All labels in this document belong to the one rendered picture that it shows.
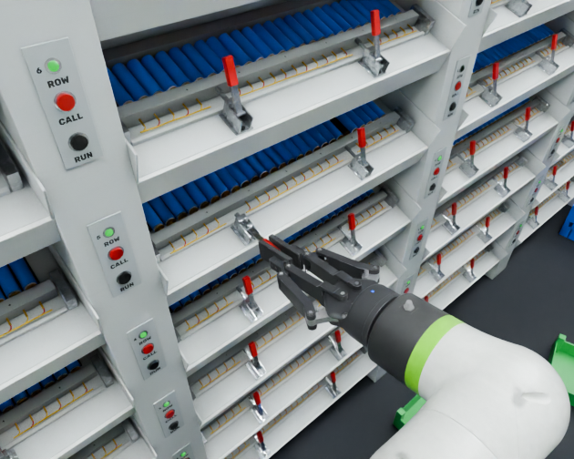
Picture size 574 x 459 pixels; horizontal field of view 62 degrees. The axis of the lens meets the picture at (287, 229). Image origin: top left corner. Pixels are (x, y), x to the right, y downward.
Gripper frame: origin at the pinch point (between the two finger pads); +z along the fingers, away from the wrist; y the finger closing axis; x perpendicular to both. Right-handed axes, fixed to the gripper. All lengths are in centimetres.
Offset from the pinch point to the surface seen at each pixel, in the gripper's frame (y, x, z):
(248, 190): 4.1, 4.4, 12.5
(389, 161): 33.8, -0.9, 8.0
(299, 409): 15, -77, 24
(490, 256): 112, -78, 23
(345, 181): 22.5, -0.6, 8.6
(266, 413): 1, -57, 17
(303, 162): 16.4, 4.5, 12.6
